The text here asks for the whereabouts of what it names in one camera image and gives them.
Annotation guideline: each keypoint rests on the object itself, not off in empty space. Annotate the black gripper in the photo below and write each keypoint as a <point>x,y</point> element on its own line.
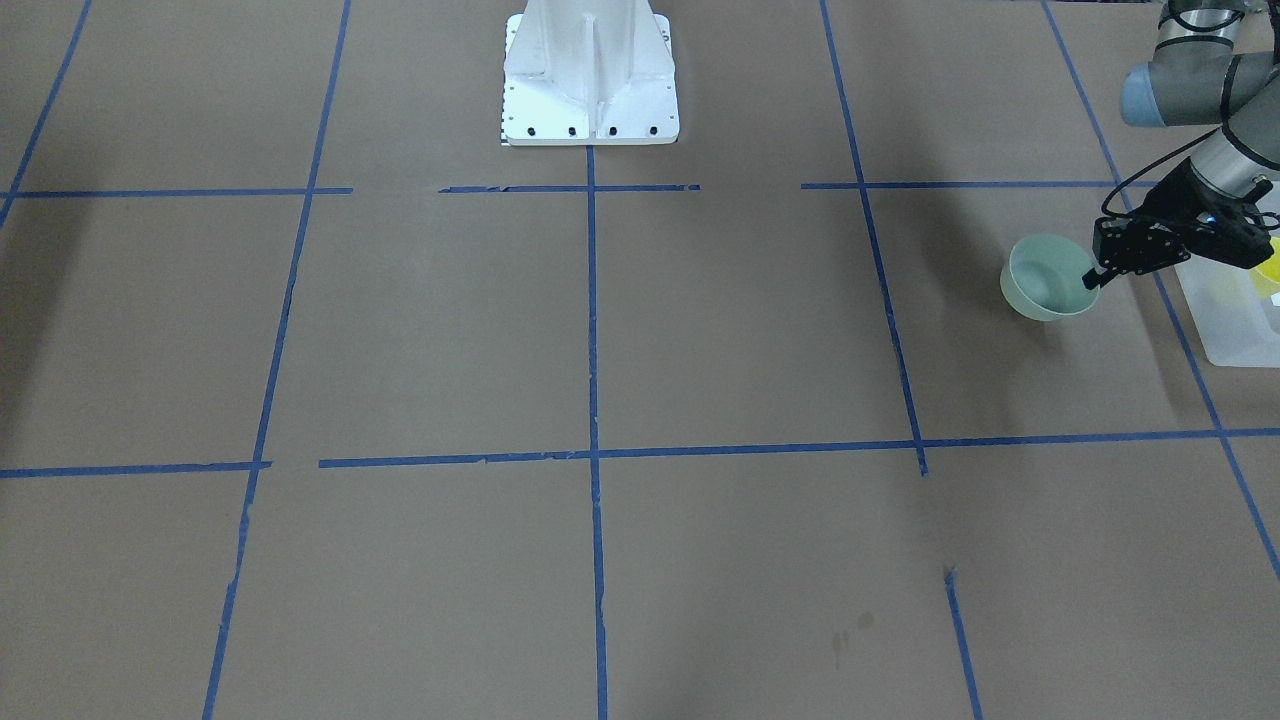
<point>1172,207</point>

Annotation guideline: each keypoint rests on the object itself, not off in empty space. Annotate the pale green bowl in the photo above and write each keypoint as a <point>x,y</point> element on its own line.
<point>1043,278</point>

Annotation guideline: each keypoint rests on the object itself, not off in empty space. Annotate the yellow plastic cup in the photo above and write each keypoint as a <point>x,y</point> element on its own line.
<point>1266,276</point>

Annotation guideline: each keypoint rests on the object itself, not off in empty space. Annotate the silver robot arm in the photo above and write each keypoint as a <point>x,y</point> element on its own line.
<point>1196,78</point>

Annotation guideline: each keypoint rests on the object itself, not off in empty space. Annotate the translucent white storage box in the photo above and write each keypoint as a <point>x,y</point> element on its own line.
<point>1236,327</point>

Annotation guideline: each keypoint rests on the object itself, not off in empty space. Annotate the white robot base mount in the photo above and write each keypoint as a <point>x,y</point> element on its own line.
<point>589,73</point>

